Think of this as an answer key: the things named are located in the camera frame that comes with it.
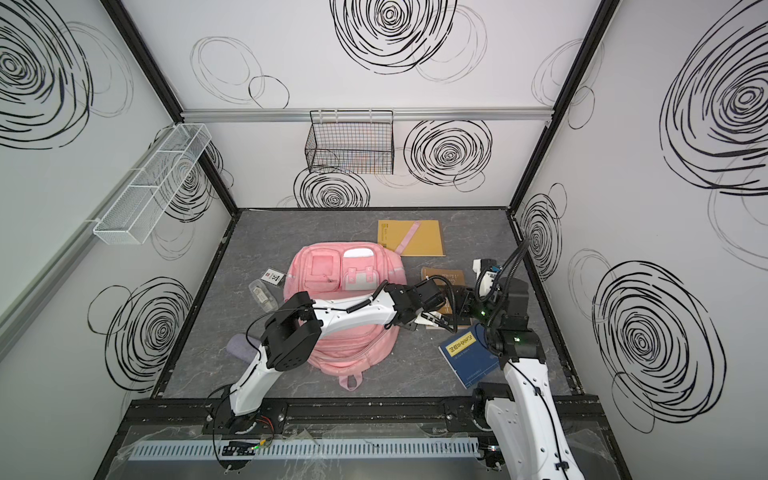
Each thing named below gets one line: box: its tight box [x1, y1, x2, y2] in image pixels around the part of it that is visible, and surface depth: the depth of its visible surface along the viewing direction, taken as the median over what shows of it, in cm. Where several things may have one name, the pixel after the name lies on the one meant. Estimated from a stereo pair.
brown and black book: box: [421, 267, 473, 329], surface depth 69 cm
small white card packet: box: [260, 268, 285, 285], surface depth 101 cm
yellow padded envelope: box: [378, 220, 446, 257], surface depth 114 cm
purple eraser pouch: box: [226, 334, 261, 364], surface depth 84 cm
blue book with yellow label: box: [438, 323, 500, 390], surface depth 84 cm
